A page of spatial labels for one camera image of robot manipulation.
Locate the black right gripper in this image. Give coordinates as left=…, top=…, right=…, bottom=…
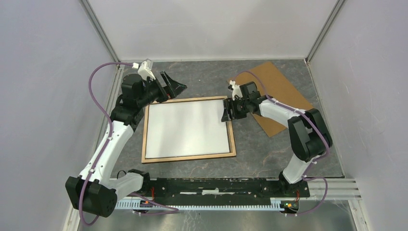
left=221, top=97, right=249, bottom=122

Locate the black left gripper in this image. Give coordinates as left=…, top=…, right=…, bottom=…
left=138, top=71, right=187, bottom=108

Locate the landscape photo print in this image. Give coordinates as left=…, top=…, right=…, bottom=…
left=145, top=99, right=231, bottom=159

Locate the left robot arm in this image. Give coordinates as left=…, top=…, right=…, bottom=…
left=65, top=72, right=187, bottom=220

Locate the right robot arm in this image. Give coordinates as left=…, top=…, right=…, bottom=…
left=221, top=81, right=332, bottom=196

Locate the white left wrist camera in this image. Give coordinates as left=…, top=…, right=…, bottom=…
left=132, top=59, right=156, bottom=81

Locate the wooden picture frame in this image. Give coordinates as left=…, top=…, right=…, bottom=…
left=141, top=95, right=237, bottom=164

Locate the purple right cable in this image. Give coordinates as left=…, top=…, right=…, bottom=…
left=234, top=70, right=332, bottom=216

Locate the purple cable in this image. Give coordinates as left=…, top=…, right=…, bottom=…
left=78, top=62, right=135, bottom=227
left=234, top=70, right=332, bottom=216

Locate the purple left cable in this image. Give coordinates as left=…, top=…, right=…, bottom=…
left=78, top=62, right=135, bottom=227

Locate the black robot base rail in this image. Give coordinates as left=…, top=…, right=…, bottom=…
left=137, top=178, right=310, bottom=206

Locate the left aluminium corner post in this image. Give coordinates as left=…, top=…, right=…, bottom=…
left=79, top=0, right=120, bottom=62

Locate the aluminium corner post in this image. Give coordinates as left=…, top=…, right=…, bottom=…
left=79, top=0, right=120, bottom=62
left=305, top=0, right=347, bottom=65

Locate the white toothed cable duct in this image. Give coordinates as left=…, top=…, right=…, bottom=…
left=115, top=197, right=298, bottom=212

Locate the right aluminium corner post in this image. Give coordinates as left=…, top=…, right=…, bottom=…
left=305, top=0, right=347, bottom=65

